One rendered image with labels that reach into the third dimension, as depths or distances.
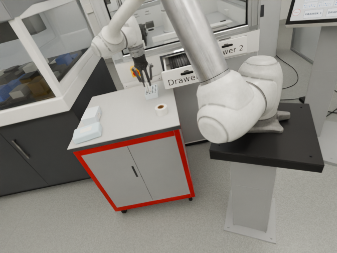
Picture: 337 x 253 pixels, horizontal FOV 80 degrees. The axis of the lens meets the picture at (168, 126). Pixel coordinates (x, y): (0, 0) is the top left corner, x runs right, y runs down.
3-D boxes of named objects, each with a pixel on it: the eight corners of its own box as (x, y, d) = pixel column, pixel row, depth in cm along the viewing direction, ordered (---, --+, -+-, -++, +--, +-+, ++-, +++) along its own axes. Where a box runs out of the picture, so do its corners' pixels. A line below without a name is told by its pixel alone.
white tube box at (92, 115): (98, 123, 122) (94, 116, 119) (84, 126, 123) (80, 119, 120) (102, 112, 132) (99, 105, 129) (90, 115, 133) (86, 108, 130)
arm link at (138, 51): (141, 45, 110) (144, 56, 113) (143, 40, 117) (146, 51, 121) (126, 49, 111) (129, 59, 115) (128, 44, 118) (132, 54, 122)
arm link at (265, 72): (284, 105, 83) (295, 51, 70) (264, 128, 74) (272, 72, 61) (247, 96, 93) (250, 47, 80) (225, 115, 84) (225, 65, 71)
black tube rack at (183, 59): (199, 72, 130) (197, 62, 126) (172, 78, 131) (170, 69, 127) (193, 59, 147) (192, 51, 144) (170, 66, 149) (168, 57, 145)
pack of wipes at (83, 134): (102, 126, 118) (99, 120, 116) (102, 136, 111) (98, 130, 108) (77, 134, 117) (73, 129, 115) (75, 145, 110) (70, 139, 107)
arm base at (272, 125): (295, 133, 78) (298, 121, 74) (234, 134, 83) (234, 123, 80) (283, 107, 92) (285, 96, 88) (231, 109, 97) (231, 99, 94)
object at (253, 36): (258, 50, 144) (259, 29, 135) (121, 83, 152) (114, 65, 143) (221, 24, 220) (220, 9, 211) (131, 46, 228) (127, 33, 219)
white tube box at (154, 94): (158, 97, 131) (157, 92, 129) (146, 100, 132) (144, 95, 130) (158, 88, 141) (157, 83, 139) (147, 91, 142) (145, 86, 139)
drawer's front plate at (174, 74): (211, 79, 123) (210, 61, 116) (165, 89, 125) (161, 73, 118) (211, 77, 124) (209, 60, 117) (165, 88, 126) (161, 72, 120)
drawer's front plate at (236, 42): (246, 51, 142) (246, 35, 136) (206, 61, 145) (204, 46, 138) (245, 51, 144) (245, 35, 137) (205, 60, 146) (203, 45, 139)
